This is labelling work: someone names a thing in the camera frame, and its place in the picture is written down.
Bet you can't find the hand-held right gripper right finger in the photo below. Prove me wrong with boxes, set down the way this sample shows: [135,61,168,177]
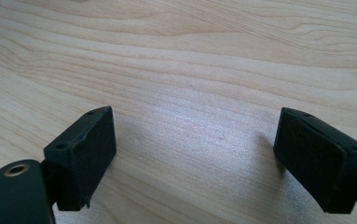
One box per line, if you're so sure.
[272,106,357,215]

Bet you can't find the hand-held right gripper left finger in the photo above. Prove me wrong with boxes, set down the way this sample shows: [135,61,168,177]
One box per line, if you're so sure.
[43,105,117,212]

